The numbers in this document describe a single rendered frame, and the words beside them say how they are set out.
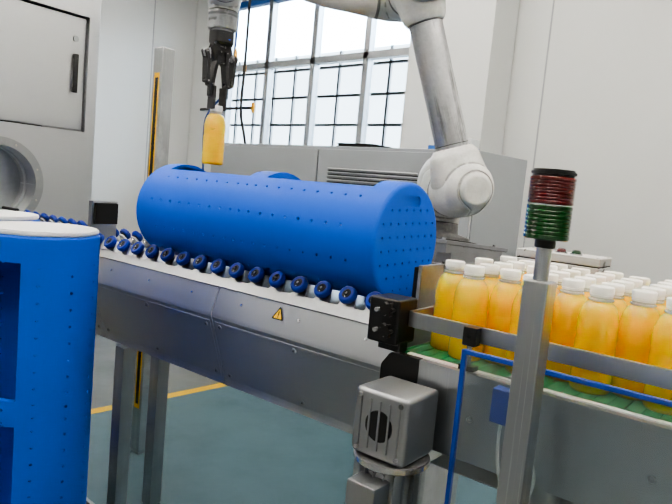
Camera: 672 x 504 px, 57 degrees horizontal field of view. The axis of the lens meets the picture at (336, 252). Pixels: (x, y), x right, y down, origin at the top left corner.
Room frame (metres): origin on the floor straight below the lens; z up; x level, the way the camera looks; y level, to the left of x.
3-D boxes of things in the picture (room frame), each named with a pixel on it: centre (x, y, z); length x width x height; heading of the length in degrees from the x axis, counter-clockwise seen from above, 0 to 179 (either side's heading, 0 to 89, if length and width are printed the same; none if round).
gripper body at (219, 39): (1.97, 0.41, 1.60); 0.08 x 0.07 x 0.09; 142
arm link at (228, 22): (1.97, 0.41, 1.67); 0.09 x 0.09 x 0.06
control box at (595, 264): (1.52, -0.55, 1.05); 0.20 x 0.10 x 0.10; 52
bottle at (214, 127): (1.97, 0.41, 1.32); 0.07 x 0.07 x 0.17
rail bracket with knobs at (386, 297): (1.23, -0.13, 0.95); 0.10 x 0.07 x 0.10; 142
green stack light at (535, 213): (0.90, -0.30, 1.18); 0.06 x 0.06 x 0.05
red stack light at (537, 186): (0.90, -0.30, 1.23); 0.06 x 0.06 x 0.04
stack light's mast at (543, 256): (0.90, -0.30, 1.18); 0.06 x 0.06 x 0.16
